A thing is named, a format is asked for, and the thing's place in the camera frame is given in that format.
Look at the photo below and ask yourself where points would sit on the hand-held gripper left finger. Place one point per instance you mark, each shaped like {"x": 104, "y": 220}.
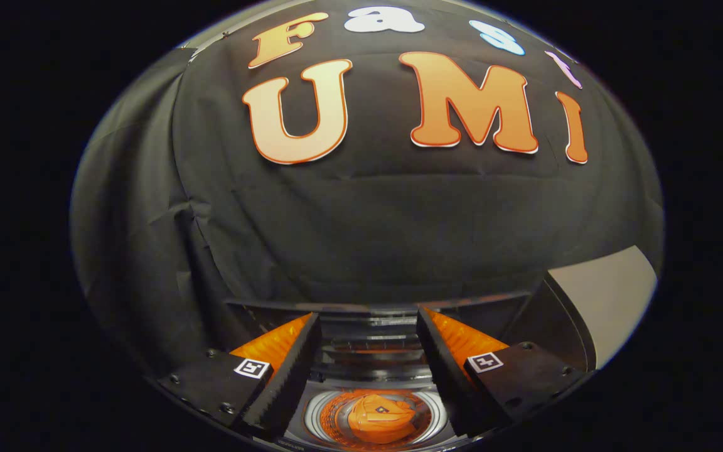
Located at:
{"x": 295, "y": 376}

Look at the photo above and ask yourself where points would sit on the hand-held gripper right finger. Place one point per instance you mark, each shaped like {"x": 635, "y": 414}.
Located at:
{"x": 443, "y": 376}

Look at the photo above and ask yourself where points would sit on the black backdrop cloth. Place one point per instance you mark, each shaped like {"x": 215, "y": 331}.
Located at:
{"x": 368, "y": 220}

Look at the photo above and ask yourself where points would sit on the small grey washing machine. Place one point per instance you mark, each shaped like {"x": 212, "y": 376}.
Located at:
{"x": 311, "y": 414}

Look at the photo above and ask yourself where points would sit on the yellow polo shirt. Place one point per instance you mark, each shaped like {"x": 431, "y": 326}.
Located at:
{"x": 380, "y": 417}

